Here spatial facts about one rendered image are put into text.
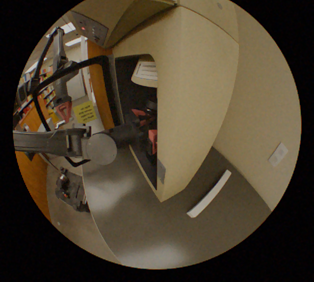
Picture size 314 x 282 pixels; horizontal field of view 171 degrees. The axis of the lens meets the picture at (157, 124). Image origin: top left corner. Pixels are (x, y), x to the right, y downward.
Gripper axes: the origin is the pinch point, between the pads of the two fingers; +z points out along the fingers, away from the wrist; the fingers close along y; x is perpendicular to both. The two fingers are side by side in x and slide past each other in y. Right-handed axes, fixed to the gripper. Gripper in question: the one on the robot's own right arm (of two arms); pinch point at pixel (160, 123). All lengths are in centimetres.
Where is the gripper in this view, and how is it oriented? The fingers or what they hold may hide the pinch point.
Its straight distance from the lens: 31.9
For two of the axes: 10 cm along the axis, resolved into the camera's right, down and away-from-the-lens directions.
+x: -0.3, 8.1, 5.9
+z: 8.6, -2.8, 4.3
